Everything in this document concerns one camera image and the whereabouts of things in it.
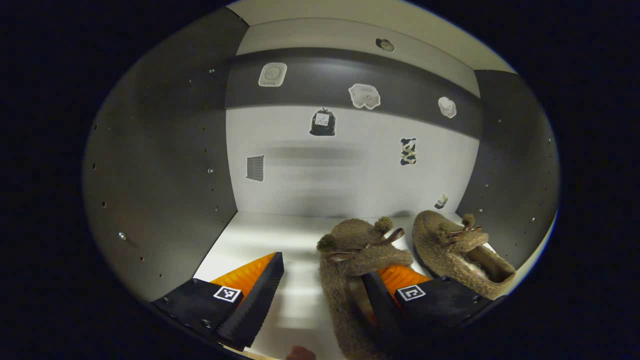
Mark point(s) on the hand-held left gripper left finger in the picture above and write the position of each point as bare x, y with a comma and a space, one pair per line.
257, 300

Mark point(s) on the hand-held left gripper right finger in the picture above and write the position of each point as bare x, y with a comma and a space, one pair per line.
440, 300

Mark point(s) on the brown fuzzy shoe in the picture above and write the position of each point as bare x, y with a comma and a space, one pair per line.
440, 240
350, 240

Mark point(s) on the white shoe cabinet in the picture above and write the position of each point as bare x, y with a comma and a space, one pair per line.
350, 185

